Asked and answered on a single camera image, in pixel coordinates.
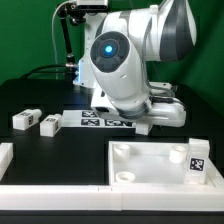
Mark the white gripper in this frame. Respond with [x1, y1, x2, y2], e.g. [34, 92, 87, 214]
[91, 87, 186, 127]

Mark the white square table top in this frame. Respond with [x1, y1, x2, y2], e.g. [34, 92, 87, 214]
[108, 141, 224, 187]

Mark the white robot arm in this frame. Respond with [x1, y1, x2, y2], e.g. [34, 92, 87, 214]
[74, 0, 196, 127]

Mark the white U-shaped obstacle fence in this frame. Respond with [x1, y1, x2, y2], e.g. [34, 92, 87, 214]
[0, 142, 224, 212]

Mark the white marker base plate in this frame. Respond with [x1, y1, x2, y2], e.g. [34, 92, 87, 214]
[62, 110, 135, 128]

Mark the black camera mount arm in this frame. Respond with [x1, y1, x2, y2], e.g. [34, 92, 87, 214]
[57, 3, 86, 82]

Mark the black cable bundle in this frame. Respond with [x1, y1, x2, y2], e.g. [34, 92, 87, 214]
[19, 63, 76, 80]

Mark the white cable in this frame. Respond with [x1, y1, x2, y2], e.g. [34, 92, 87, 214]
[51, 0, 78, 80]

